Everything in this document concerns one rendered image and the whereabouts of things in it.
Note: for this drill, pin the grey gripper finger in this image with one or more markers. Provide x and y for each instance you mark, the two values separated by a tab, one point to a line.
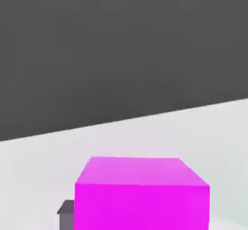
66	214

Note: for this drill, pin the small magenta cube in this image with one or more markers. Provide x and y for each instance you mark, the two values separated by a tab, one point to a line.
141	204

